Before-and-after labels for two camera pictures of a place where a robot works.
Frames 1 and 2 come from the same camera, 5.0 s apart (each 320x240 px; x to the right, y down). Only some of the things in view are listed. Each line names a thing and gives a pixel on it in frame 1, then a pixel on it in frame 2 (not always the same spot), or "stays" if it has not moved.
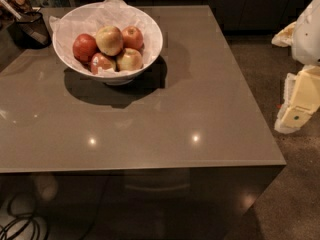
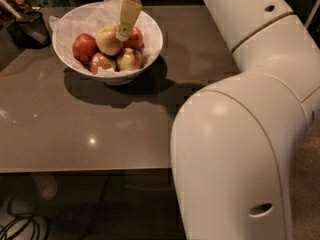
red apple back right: (133, 38) stays
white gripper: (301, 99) -> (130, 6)
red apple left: (84, 47) stays
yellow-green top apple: (110, 40) stays
